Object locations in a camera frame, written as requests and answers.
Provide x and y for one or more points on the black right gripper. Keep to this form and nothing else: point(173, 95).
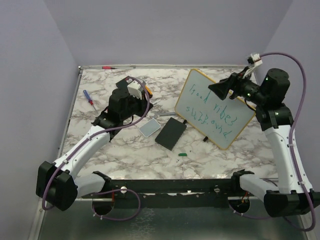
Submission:
point(233, 82)

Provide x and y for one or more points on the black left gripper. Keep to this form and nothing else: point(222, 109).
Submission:
point(143, 105)

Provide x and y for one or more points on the yellow framed whiteboard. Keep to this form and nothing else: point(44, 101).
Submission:
point(221, 121)

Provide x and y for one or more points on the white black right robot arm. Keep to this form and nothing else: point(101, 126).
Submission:
point(294, 195)

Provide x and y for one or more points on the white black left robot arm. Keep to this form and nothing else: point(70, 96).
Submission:
point(58, 184)

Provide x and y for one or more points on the yellow black utility knife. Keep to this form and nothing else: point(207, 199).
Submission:
point(150, 94)

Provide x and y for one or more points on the silver open-end wrench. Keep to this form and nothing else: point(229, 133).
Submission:
point(162, 114)

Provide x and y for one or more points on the white grey rectangular eraser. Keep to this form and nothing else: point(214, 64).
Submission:
point(150, 127)

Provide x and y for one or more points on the small dark grey foam block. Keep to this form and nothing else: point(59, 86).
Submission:
point(123, 84)

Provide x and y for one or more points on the large dark grey foam block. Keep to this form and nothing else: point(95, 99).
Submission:
point(170, 133)

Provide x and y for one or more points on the blue red screwdriver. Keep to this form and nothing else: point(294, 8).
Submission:
point(89, 99)

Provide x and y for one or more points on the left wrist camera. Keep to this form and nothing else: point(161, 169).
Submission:
point(134, 88)

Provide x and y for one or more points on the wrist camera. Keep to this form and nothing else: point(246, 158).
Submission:
point(134, 88)
point(254, 61)

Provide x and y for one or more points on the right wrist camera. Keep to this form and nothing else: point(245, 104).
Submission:
point(254, 61)

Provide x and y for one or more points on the red marker on rail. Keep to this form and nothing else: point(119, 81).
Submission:
point(108, 68)

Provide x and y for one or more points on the black front mounting rail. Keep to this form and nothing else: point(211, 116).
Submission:
point(169, 193)

